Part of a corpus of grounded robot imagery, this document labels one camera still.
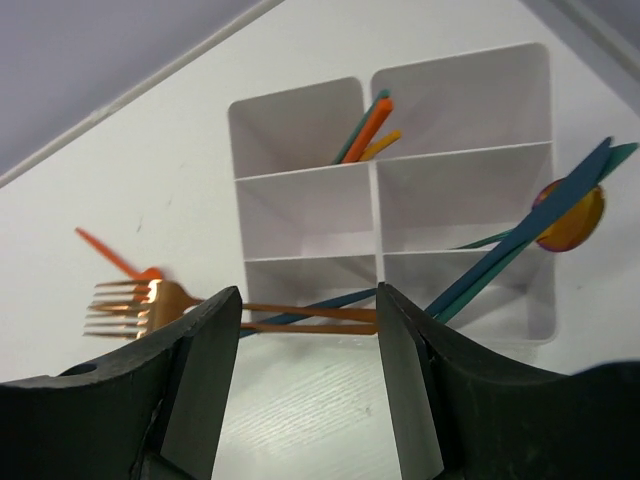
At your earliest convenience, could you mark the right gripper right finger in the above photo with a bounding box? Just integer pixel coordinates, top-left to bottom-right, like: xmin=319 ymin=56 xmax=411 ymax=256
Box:
xmin=376 ymin=283 xmax=580 ymax=479

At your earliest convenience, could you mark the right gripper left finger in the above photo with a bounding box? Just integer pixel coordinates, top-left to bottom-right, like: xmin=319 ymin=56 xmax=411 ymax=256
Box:
xmin=62 ymin=287 xmax=242 ymax=479

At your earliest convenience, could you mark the orange plastic spoon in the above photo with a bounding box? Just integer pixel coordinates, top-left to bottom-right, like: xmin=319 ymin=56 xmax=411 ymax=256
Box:
xmin=75 ymin=227 xmax=164 ymax=280

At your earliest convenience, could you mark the blue plastic knife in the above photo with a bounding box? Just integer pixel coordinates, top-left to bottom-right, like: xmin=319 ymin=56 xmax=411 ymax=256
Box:
xmin=423 ymin=136 xmax=614 ymax=318

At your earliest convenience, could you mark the copper metal spoon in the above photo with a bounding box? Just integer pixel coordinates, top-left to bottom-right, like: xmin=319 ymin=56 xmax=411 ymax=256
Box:
xmin=535 ymin=185 xmax=606 ymax=253

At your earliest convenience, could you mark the orange stick utensil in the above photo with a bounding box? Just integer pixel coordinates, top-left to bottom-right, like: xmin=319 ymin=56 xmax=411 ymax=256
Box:
xmin=358 ymin=130 xmax=402 ymax=162

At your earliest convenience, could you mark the teal plastic fork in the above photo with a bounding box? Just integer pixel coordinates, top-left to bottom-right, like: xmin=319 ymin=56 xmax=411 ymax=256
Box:
xmin=332 ymin=89 xmax=390 ymax=165

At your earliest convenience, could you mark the teal plastic knife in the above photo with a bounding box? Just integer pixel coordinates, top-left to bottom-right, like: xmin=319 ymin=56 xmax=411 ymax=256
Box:
xmin=433 ymin=141 xmax=640 ymax=325

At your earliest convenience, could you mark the orange plastic fork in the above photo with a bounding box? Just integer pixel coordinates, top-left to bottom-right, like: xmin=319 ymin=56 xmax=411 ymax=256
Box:
xmin=342 ymin=97 xmax=394 ymax=164

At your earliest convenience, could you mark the white divided container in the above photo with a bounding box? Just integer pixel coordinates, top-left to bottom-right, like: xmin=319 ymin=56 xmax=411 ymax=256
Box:
xmin=227 ymin=42 xmax=559 ymax=346

